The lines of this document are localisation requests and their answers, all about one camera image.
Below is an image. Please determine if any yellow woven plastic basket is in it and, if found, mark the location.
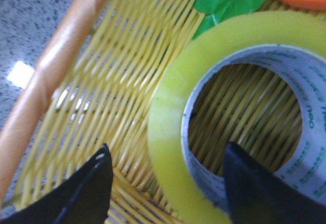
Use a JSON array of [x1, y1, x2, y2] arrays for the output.
[[0, 0, 326, 224]]

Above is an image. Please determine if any yellow tape roll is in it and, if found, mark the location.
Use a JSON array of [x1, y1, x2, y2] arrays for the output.
[[148, 11, 325, 223]]

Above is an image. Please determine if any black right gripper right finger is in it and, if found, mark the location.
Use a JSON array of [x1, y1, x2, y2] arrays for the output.
[[224, 143, 325, 223]]

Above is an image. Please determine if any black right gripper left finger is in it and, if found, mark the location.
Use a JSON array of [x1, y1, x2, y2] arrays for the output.
[[1, 145, 113, 223]]

